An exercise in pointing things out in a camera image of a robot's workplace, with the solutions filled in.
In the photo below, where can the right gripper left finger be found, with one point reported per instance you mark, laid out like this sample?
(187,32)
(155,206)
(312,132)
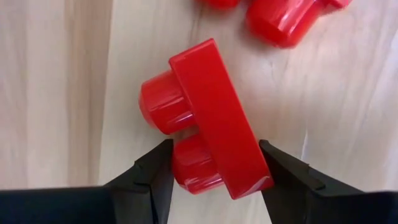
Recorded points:
(130,199)

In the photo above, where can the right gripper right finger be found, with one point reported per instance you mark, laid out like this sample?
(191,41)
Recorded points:
(311,202)

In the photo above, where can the red toy block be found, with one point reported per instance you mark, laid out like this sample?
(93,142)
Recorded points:
(220,2)
(283,21)
(214,124)

